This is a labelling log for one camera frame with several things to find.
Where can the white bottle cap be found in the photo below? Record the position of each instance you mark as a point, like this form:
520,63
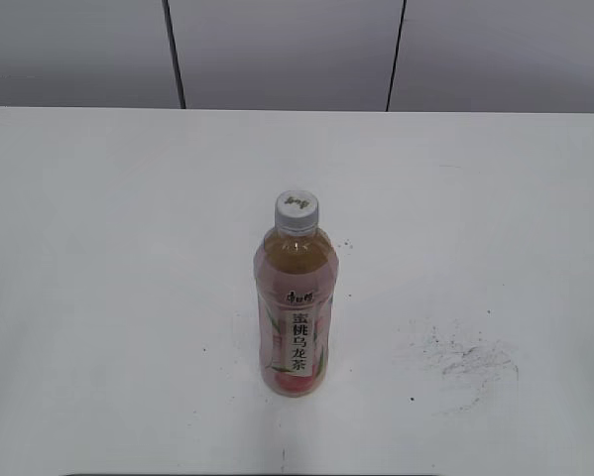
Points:
296,212

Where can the oolong tea bottle pink label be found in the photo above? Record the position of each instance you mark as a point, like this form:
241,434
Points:
295,279

